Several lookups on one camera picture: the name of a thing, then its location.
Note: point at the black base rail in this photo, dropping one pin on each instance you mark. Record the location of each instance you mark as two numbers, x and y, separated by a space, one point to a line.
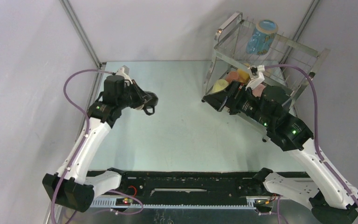
157 189

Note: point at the aluminium frame post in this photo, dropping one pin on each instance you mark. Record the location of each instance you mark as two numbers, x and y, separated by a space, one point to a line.
301 27
76 23

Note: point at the orange yellow cup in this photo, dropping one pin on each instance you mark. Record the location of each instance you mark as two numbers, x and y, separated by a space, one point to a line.
244 77

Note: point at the metal dish rack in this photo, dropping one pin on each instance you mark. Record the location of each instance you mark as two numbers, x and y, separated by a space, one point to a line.
229 54

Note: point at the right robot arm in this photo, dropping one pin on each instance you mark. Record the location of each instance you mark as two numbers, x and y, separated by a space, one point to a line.
331 199

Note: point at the blue patterned mug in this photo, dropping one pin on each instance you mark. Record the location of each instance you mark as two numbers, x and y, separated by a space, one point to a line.
262 37

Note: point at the pink mug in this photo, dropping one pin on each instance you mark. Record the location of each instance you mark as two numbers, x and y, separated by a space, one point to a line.
257 91

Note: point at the aluminium frame post left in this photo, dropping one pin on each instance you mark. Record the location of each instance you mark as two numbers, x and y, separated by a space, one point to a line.
76 23

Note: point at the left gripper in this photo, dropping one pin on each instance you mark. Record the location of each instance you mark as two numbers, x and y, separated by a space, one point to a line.
142 97

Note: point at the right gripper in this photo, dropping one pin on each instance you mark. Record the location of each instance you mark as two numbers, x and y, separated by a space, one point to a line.
230 98

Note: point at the aluminium frame post right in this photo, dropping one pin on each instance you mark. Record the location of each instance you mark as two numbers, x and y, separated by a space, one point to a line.
301 27

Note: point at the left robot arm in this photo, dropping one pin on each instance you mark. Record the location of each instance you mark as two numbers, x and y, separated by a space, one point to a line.
70 186

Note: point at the salmon pink cup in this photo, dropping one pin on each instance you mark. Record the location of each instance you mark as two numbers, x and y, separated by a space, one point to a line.
232 76

